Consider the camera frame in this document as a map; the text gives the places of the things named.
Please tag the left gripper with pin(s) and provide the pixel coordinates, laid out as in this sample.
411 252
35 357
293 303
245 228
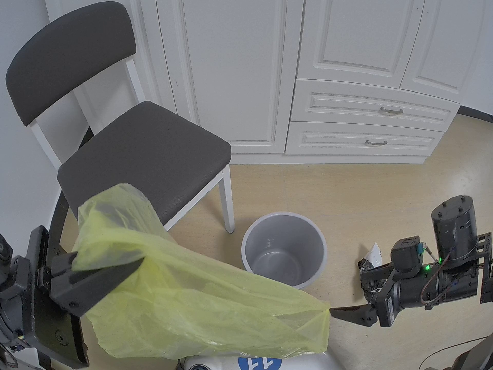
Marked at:
65 341

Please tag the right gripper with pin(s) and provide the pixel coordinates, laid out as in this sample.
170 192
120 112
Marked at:
416 291

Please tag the black plastic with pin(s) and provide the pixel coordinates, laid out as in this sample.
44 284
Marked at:
371 291

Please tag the white paper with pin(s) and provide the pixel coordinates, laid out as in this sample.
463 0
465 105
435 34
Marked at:
373 254

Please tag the yellow plastic bag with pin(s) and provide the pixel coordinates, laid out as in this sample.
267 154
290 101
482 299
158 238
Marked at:
192 303

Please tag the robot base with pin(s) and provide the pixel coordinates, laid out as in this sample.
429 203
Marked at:
262 362

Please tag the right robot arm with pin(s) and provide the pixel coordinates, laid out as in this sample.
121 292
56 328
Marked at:
454 226

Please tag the white trash bin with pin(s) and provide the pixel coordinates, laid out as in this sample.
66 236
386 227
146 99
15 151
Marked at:
285 241

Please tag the grey and white chair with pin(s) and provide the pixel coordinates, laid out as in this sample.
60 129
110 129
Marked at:
146 152

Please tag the white wardrobe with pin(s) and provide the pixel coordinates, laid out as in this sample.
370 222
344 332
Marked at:
238 52

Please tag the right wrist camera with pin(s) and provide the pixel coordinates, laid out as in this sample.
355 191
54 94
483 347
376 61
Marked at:
404 256

